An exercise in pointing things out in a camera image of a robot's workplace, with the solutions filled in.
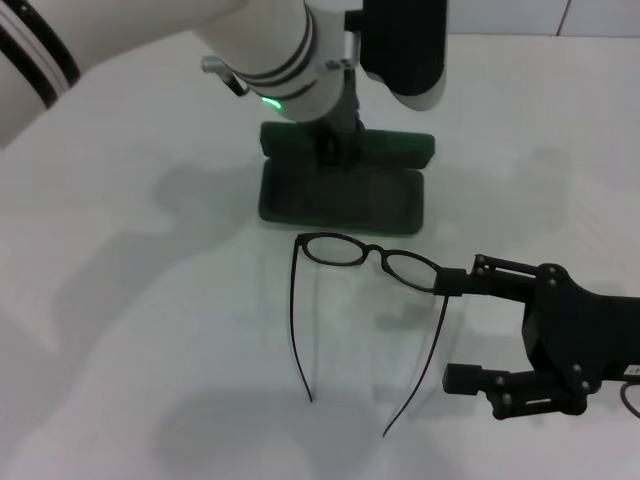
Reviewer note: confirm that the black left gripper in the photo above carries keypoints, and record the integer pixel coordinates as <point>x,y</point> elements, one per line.
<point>347,112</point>

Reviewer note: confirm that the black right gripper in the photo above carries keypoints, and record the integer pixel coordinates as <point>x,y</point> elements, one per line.
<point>590,335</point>

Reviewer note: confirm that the green glasses case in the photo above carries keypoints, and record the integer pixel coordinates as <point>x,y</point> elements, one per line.
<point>340,205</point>

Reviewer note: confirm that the black glasses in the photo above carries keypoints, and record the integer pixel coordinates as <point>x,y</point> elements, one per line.
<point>299,240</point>

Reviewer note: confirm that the silver camera mount bracket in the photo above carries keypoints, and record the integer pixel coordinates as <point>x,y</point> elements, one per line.
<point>352,47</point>

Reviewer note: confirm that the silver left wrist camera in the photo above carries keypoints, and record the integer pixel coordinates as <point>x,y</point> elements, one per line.
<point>400,45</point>

